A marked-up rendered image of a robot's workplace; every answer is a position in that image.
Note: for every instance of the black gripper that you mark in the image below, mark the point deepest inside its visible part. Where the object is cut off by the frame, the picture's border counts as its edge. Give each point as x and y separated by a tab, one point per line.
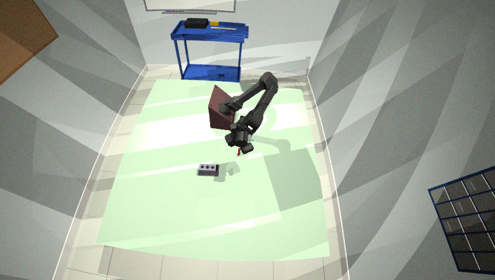
249	147

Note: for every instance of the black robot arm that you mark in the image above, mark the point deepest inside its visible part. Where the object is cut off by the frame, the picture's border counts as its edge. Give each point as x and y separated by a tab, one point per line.
254	117

